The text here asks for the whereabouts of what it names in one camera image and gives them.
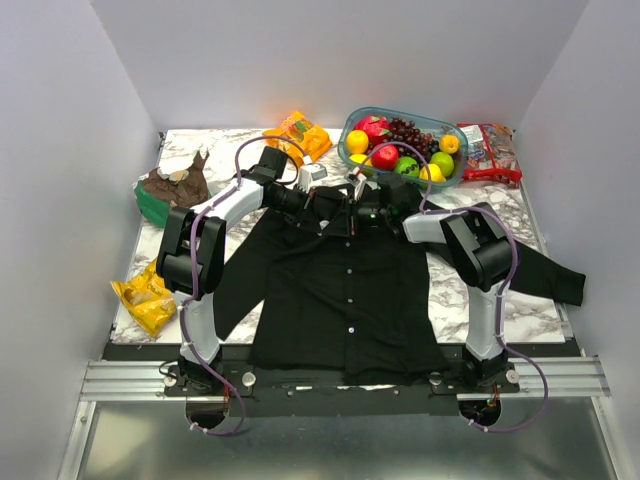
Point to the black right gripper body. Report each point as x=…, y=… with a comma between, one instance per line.
x=353, y=216

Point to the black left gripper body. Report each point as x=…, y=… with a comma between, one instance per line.
x=295, y=204

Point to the black button-up shirt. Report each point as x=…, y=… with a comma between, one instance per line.
x=354, y=304

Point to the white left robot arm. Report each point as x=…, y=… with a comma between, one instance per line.
x=192, y=252

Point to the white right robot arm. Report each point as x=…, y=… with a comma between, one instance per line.
x=481, y=249

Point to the small yellow lemon front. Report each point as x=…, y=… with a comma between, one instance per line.
x=363, y=164

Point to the red apple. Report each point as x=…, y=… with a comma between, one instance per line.
x=385, y=157

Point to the yellow lemon left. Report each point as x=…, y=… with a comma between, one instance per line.
x=357, y=142

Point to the orange snack packet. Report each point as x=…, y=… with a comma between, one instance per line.
x=304, y=141

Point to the red dragon fruit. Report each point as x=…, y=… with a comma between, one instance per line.
x=375, y=127

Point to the yellow lemon front right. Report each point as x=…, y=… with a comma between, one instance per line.
x=433, y=173

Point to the dark red grape bunch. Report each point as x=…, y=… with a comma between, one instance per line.
x=406, y=131

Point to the green apple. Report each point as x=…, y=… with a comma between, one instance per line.
x=444, y=161

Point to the teal plastic fruit container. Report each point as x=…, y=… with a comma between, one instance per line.
x=437, y=128

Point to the yellow-orange peach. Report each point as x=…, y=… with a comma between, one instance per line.
x=449, y=144

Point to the green brown crumpled bag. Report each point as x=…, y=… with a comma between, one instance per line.
x=158, y=192

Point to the red candy bag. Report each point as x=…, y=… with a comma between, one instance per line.
x=491, y=154

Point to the yellow Lays chips bag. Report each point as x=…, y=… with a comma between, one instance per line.
x=147, y=300

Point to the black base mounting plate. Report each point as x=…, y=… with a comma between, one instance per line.
x=150, y=372

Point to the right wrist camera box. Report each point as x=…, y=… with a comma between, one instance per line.
x=358, y=180

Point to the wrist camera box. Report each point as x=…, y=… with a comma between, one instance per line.
x=309, y=176
x=358, y=180

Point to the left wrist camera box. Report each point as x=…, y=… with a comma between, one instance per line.
x=309, y=176

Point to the aluminium rail frame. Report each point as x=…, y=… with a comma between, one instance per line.
x=558, y=425

